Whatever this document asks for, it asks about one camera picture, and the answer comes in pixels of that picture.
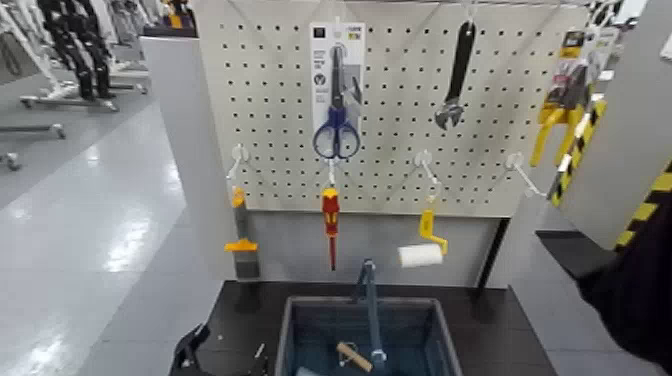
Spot wooden handled tool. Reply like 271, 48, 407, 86
335, 341, 375, 374

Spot grey wheeled stand base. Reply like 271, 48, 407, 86
0, 122, 68, 141
19, 93, 121, 114

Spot blue scissors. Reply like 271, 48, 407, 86
309, 21, 367, 161

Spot black adjustable wrench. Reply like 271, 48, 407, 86
433, 19, 478, 131

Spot yellow black hazard strip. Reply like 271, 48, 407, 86
615, 159, 672, 251
547, 99, 609, 208

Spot black robot on stand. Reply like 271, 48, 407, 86
36, 0, 116, 101

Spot white pegboard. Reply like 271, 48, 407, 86
193, 0, 592, 218

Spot white robot on stand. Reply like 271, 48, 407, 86
0, 0, 72, 101

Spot yellow handled pliers in package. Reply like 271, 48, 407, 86
529, 30, 593, 169

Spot grey scraper with orange handle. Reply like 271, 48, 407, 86
223, 186, 262, 281

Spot yellow handled white paint roller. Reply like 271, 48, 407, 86
396, 208, 450, 269

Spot red yellow screwdriver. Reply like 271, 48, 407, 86
321, 187, 341, 272

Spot white product card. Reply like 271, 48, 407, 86
585, 26, 622, 85

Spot blue grey plastic crate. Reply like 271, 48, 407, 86
273, 294, 464, 376

